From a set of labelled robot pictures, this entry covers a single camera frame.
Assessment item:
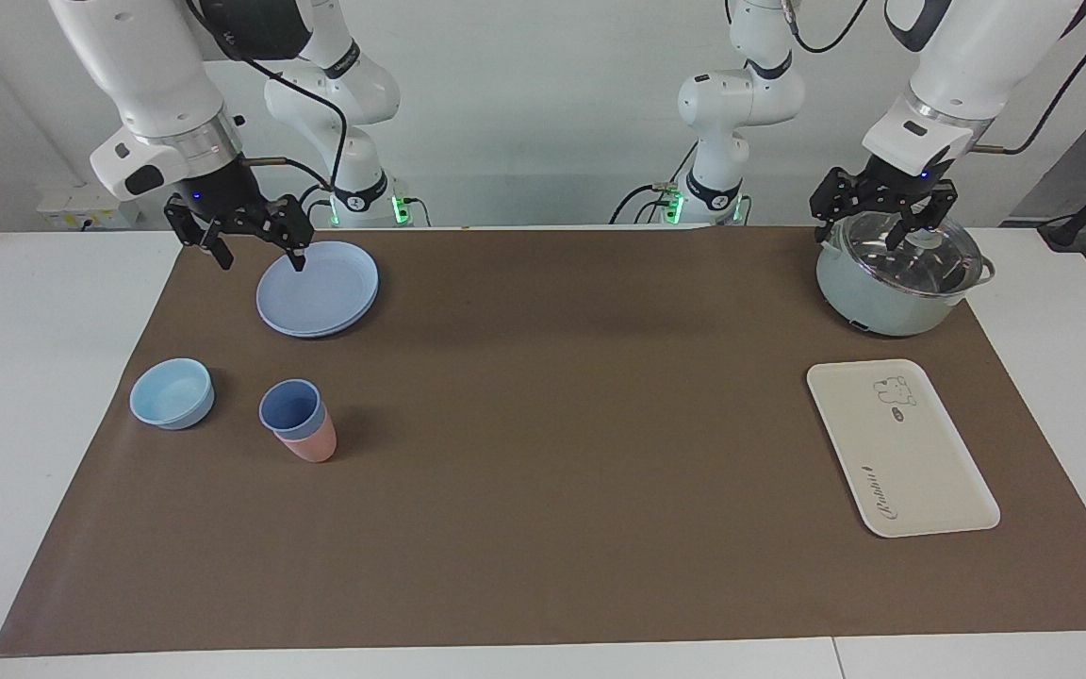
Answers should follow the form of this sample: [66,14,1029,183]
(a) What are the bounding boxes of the pink plastic cup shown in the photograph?
[274,415,337,463]

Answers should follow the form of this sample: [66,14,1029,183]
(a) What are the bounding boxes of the light blue bowl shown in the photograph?
[130,358,216,431]

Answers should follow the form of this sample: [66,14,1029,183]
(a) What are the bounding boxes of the blue plastic cup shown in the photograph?
[258,379,327,440]

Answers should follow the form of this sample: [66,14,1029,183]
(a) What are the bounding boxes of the cream tray with bear print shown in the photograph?
[806,358,1002,538]

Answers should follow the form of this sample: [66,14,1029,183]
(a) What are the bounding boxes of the white wall power strip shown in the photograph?
[37,184,139,230]

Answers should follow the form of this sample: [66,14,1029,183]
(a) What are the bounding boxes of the lavender blue plate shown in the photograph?
[255,240,381,339]

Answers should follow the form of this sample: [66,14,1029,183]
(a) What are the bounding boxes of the pale green cooking pot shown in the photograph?
[815,212,996,338]

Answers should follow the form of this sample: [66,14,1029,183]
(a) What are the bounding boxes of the black base cables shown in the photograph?
[609,141,699,225]
[290,184,337,227]

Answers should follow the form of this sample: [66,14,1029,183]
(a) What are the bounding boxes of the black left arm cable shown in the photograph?
[783,0,1086,157]

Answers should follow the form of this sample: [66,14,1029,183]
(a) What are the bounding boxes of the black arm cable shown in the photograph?
[187,0,351,190]
[783,0,1086,157]

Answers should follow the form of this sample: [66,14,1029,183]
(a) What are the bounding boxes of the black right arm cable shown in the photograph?
[187,0,351,190]

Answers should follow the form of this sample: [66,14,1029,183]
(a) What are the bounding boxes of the black right base cables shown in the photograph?
[290,184,337,227]

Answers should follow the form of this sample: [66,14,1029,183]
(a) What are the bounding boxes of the brown table mat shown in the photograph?
[0,224,1086,656]

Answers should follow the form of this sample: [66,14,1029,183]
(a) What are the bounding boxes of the glass pot lid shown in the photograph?
[831,210,985,298]

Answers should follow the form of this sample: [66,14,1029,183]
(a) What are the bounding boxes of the black left base cables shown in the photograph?
[609,141,699,225]

